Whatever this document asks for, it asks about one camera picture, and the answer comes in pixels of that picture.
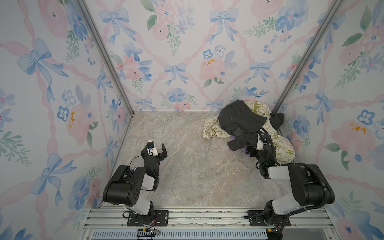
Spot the dark grey garment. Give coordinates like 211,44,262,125
218,100,285,151

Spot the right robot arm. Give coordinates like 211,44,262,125
244,145,335,233

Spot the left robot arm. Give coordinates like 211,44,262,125
103,141,168,227

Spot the cream green printed cloth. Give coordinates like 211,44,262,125
203,100,296,163

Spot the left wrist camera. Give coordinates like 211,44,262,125
147,141,159,156

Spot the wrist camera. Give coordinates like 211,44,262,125
147,141,159,156
256,134,269,151

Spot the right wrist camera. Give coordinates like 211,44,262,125
256,134,269,151

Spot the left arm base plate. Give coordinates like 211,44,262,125
126,210,169,227

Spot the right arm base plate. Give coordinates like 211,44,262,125
244,210,285,228

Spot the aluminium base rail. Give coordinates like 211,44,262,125
79,206,340,240

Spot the right aluminium frame post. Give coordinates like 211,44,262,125
273,0,344,114

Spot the aluminium frame post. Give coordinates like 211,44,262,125
273,0,344,114
74,0,134,117

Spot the left aluminium frame post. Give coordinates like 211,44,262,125
74,0,134,117

